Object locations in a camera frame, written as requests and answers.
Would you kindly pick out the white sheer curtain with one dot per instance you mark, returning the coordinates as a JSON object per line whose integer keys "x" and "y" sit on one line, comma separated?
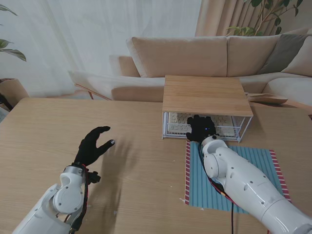
{"x": 73, "y": 36}

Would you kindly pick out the cream round-key keyboard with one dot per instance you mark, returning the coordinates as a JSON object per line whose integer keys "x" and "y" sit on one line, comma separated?
{"x": 178, "y": 118}

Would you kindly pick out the tall green leafy plant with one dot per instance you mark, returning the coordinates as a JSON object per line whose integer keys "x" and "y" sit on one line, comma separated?
{"x": 245, "y": 30}

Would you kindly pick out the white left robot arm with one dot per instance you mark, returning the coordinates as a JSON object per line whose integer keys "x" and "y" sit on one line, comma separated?
{"x": 61, "y": 200}

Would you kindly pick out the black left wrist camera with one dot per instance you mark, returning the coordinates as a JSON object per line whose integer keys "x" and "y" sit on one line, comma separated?
{"x": 94, "y": 177}

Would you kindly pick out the broad-leaf green plant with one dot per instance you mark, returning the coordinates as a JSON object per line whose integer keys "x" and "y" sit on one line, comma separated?
{"x": 14, "y": 52}

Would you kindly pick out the white lounge chair wooden legs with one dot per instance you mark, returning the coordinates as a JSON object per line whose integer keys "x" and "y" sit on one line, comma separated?
{"x": 92, "y": 80}

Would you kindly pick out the blue striped mouse pad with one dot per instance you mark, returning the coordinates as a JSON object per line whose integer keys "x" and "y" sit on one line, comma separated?
{"x": 197, "y": 175}

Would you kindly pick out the black stand piece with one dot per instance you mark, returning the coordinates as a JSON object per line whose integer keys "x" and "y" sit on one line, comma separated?
{"x": 5, "y": 102}

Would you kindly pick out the shallow wooden tray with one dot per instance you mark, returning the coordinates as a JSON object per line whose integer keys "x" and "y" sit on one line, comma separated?
{"x": 270, "y": 99}

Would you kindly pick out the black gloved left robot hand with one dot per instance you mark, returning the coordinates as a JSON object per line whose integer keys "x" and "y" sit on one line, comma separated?
{"x": 89, "y": 151}

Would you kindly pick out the cream sofa cushion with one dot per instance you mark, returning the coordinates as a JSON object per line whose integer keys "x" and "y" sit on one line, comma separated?
{"x": 302, "y": 61}

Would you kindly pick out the beige woven planter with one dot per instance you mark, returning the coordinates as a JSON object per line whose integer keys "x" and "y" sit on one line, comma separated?
{"x": 14, "y": 87}

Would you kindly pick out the beige sectional sofa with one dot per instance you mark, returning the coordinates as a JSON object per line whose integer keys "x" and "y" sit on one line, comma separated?
{"x": 182, "y": 56}

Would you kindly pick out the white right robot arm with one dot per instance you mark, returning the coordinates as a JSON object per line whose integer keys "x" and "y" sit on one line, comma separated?
{"x": 243, "y": 180}

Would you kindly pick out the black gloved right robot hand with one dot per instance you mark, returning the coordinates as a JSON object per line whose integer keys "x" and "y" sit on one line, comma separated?
{"x": 201, "y": 128}

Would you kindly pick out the grey sofa cushion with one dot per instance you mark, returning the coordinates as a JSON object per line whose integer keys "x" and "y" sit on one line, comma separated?
{"x": 282, "y": 53}

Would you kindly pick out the beige pleated curtain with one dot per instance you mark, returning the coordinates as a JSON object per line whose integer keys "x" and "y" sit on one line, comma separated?
{"x": 212, "y": 19}

